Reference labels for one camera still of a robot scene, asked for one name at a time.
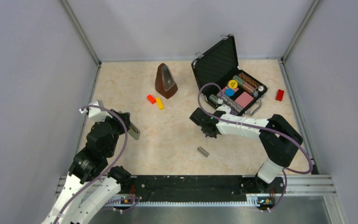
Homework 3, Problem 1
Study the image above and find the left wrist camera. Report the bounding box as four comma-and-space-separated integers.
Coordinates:
79, 107, 112, 122

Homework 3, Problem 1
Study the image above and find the blue poker chip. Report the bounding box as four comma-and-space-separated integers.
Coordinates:
224, 88, 235, 97

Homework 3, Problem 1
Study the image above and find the black poker chip case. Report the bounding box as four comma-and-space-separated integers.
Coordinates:
191, 34, 269, 116

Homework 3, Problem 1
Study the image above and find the aluminium frame rail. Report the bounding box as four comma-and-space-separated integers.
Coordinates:
55, 175, 337, 208

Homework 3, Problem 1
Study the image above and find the brown metronome with clear cover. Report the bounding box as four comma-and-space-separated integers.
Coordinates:
155, 63, 178, 99

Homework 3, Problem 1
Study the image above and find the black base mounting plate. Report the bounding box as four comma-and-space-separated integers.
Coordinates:
120, 175, 284, 203

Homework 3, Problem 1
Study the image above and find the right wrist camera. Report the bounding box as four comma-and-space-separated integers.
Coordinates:
216, 104, 231, 114

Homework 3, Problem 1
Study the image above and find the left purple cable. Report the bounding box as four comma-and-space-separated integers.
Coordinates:
53, 105, 141, 224

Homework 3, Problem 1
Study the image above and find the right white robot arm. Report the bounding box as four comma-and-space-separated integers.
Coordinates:
190, 105, 303, 192

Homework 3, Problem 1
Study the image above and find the beige battery cover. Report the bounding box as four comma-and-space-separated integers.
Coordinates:
197, 147, 209, 158

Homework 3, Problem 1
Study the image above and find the orange toy block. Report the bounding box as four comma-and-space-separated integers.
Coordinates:
146, 94, 156, 104

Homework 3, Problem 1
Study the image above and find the red toy block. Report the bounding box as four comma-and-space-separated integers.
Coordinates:
275, 89, 285, 102

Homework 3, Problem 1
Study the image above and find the purple cable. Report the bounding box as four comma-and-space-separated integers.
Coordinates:
53, 105, 141, 224
197, 82, 314, 214

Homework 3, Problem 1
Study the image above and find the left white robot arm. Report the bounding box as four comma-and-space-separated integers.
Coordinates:
43, 106, 132, 224

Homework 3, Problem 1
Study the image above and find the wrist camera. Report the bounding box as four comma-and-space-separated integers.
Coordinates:
216, 104, 231, 114
79, 107, 112, 122

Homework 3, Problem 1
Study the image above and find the beige remote control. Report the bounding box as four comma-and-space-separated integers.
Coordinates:
128, 122, 141, 140

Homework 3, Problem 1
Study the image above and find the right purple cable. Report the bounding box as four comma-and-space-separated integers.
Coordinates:
197, 82, 314, 214

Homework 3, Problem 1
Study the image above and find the yellow toy block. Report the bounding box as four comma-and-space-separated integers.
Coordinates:
156, 98, 164, 110

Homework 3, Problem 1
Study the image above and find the yellow big blind chip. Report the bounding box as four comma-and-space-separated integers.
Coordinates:
227, 79, 238, 89

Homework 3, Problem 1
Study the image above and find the red playing card deck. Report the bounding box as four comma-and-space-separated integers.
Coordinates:
235, 92, 254, 108

